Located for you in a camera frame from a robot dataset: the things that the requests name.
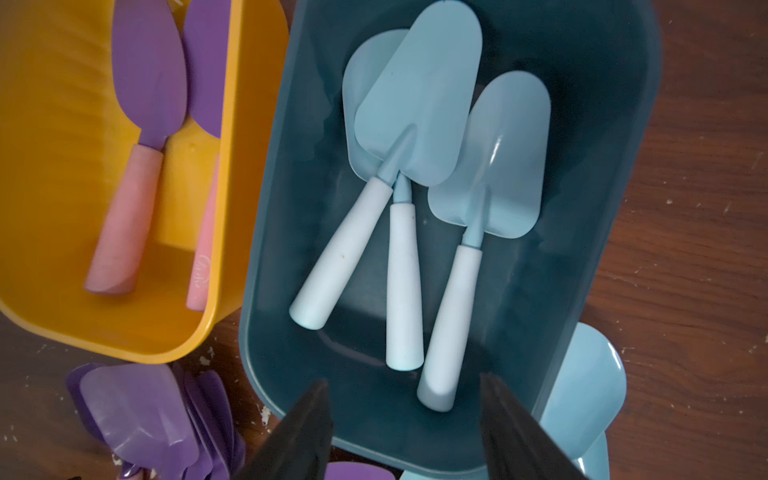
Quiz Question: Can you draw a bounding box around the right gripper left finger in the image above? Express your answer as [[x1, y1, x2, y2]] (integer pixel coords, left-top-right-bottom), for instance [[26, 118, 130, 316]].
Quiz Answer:
[[233, 379, 334, 479]]

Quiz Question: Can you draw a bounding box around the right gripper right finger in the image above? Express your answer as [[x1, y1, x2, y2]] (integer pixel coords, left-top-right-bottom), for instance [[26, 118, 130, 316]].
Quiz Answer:
[[480, 373, 585, 479]]

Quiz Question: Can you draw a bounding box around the light blue shovel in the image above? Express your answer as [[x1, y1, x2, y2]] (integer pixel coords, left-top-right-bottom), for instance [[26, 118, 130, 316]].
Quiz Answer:
[[572, 432, 610, 480], [289, 1, 482, 330], [540, 323, 627, 462], [417, 70, 551, 412], [342, 29, 424, 371]]

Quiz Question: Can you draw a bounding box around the yellow storage box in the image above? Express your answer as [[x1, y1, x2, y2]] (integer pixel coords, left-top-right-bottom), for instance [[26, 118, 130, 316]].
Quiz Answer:
[[1, 1, 289, 364]]

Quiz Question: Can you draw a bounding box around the dark teal storage box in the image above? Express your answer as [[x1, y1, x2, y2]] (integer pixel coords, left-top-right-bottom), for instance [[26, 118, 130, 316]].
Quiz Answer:
[[238, 0, 663, 475]]

